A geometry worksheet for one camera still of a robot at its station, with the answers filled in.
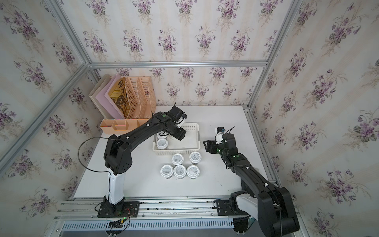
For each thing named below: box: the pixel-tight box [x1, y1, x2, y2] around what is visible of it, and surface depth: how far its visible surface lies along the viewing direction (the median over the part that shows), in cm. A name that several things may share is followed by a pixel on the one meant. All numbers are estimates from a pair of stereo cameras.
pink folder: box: [95, 74, 126, 120], surface depth 93 cm
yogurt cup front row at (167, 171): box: [159, 164, 174, 180], surface depth 81 cm
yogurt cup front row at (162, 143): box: [156, 138, 169, 150], surface depth 92 cm
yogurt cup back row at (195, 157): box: [189, 151, 202, 166], surface depth 87 cm
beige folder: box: [88, 74, 114, 119], surface depth 92 cm
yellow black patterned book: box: [108, 77, 130, 119], surface depth 103 cm
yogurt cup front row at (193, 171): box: [186, 164, 201, 180], surface depth 81 cm
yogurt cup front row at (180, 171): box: [173, 164, 188, 180], surface depth 81 cm
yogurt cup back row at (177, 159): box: [171, 153, 185, 166], surface depth 86 cm
